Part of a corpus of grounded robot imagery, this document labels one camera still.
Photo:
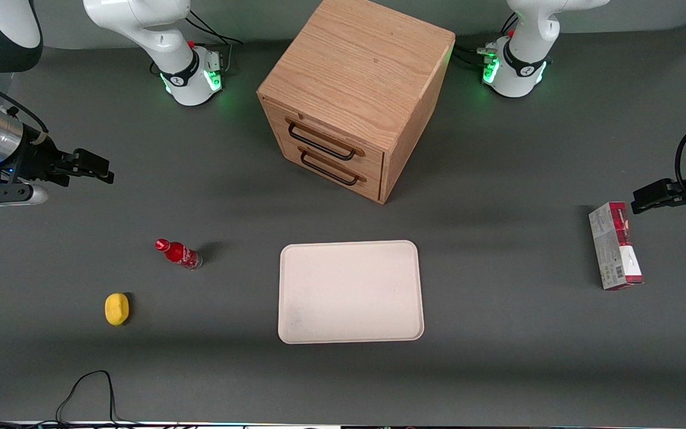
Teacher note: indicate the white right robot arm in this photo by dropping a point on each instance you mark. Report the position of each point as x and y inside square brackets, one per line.
[183, 70]

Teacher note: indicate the shallow wooden drawer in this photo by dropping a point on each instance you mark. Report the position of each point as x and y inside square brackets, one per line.
[373, 156]

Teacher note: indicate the deep wooden drawer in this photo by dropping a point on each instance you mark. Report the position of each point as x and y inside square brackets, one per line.
[286, 152]

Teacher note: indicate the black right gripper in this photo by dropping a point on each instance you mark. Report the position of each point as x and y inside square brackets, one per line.
[28, 162]

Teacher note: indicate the yellow lemon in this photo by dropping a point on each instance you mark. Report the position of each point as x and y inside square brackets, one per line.
[117, 308]

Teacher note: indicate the red and white carton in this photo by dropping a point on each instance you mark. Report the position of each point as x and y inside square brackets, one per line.
[612, 247]

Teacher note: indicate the red coke bottle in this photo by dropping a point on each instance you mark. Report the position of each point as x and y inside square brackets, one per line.
[177, 252]

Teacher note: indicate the wooden two-drawer cabinet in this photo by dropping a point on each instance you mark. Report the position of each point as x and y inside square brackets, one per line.
[358, 65]

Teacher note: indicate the cream rectangular tray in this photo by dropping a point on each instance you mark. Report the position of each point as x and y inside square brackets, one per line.
[350, 292]

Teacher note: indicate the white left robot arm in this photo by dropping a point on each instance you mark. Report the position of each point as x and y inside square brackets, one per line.
[518, 65]

